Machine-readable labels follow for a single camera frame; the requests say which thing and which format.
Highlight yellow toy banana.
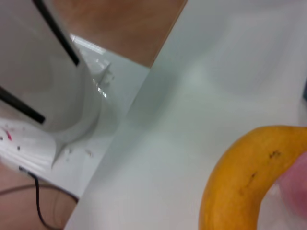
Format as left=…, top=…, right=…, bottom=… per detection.
left=198, top=124, right=307, bottom=230

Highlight pink toy peach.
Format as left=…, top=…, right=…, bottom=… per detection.
left=278, top=150, right=307, bottom=218

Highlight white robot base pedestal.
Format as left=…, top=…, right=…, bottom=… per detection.
left=0, top=0, right=116, bottom=192

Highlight black floor cable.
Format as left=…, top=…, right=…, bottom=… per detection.
left=19, top=166, right=63, bottom=230

